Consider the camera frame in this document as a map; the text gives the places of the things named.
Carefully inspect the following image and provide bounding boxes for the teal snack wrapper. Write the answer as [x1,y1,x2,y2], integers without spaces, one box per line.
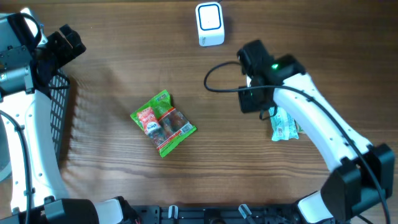
[268,107,299,141]

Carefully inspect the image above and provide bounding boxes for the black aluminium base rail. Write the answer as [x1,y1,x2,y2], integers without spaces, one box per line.
[133,204,300,224]

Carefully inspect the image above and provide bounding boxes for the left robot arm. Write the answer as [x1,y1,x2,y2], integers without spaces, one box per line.
[1,9,124,223]

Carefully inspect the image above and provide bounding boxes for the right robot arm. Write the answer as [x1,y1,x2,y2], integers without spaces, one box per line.
[237,40,395,223]

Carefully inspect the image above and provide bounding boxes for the white barcode scanner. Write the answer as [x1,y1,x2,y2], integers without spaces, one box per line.
[195,2,225,47]

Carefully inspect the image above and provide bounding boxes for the right camera cable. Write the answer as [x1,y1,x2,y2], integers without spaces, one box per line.
[203,61,391,224]

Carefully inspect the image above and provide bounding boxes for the grey plastic mesh basket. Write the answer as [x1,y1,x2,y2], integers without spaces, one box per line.
[0,70,72,183]

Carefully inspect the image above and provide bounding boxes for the green candy bag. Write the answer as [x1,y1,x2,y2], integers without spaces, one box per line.
[131,90,197,157]

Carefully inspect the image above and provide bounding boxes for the left camera cable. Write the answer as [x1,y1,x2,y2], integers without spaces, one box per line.
[0,110,34,224]

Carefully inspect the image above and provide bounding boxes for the camera cable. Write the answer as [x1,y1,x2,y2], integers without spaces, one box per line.
[203,61,391,224]
[0,110,34,224]

